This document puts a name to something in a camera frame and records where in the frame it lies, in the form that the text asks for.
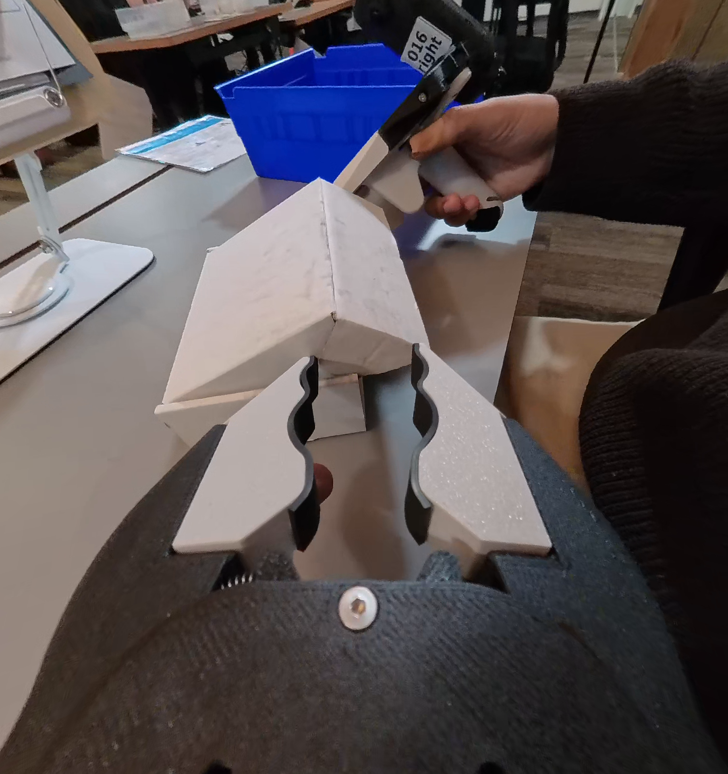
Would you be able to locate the person's left hand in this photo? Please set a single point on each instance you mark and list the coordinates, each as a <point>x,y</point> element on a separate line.
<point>324,484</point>

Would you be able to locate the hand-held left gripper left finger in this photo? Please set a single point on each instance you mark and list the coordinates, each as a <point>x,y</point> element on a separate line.
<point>243,477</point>

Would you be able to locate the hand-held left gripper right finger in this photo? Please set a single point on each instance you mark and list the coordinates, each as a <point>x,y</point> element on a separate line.
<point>484,477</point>

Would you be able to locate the white blue paper envelope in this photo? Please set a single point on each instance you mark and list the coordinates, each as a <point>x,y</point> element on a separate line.
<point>185,142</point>

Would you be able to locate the blue plastic bin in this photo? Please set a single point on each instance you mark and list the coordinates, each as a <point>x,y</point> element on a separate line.
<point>303,127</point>

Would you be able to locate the white cardboard mailer box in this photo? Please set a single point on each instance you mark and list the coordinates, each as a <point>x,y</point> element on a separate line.
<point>267,302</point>

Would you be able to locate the person's right forearm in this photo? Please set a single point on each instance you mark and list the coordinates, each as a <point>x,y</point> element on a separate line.
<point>642,145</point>

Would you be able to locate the wooden background table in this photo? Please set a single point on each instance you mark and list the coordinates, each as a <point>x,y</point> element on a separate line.
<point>219,27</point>

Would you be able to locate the printed instruction sheet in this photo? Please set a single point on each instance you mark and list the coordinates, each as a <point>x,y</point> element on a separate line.
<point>7,36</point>

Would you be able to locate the person's right hand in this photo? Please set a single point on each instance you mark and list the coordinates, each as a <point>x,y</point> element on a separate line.
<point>509,139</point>

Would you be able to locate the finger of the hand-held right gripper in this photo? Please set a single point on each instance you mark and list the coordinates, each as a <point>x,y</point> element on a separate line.
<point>361,166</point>
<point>397,184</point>

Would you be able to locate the grey desk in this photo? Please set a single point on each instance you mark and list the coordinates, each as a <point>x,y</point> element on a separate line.
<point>67,453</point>

